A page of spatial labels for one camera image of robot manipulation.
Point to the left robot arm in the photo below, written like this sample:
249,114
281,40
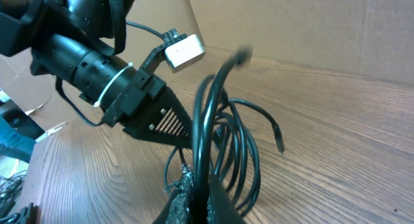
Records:
79,42

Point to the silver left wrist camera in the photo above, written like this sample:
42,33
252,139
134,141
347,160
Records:
184,53

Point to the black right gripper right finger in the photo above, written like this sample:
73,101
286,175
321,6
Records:
220,208

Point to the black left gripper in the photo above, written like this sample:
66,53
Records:
142,102

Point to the black USB cable metallic plugs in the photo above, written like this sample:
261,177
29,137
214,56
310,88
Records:
235,144

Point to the black USB cable matte plugs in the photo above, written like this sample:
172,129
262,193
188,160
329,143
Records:
204,112

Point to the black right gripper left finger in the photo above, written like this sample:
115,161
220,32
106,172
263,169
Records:
178,208

